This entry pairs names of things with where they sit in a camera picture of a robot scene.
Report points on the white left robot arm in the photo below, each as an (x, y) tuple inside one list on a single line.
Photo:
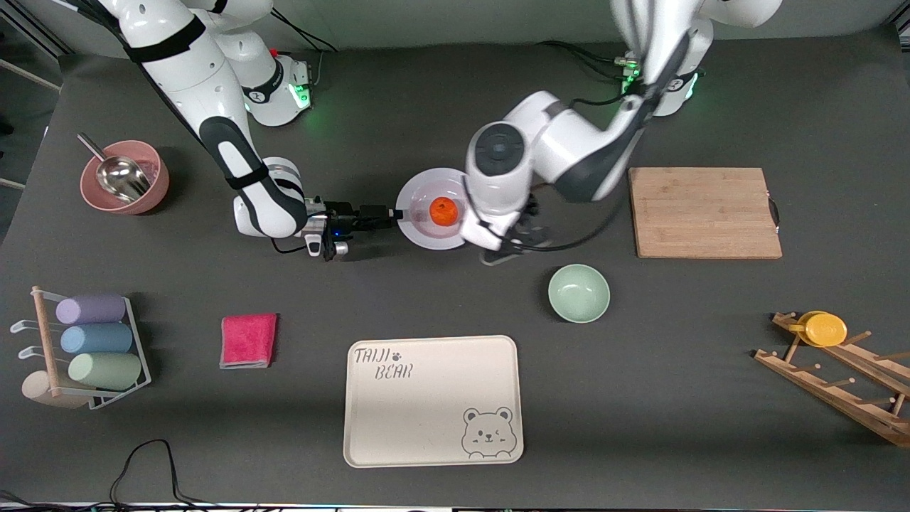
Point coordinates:
[(569, 142)]

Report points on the pink folded cloth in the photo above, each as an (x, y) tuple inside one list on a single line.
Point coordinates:
[(248, 340)]

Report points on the green cup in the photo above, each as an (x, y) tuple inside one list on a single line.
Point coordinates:
[(105, 370)]

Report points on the yellow mug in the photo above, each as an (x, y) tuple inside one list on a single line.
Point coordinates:
[(825, 329)]

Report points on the beige bear print tray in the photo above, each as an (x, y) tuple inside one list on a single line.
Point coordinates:
[(426, 405)]

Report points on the wooden peg mug rack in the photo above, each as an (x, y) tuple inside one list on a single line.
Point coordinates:
[(839, 391)]

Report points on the blue cup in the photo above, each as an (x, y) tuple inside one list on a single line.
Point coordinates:
[(96, 339)]

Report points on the white round plate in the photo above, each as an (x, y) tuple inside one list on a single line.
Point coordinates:
[(419, 192)]

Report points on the beige cup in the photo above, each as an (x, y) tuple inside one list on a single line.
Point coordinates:
[(35, 390)]

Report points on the orange fruit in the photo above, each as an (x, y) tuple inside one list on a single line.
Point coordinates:
[(443, 212)]

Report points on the metal scoop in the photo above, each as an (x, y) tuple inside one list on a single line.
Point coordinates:
[(121, 178)]

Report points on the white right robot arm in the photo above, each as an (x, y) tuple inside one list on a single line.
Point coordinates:
[(185, 64)]

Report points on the light green bowl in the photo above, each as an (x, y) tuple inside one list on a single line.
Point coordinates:
[(579, 293)]

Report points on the wooden cutting board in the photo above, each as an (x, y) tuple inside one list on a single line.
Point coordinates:
[(704, 213)]

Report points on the purple cup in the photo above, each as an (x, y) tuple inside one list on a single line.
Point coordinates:
[(91, 308)]

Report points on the pink bowl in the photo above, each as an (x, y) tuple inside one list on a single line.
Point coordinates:
[(153, 195)]

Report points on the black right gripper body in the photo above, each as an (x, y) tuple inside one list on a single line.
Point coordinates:
[(343, 215)]

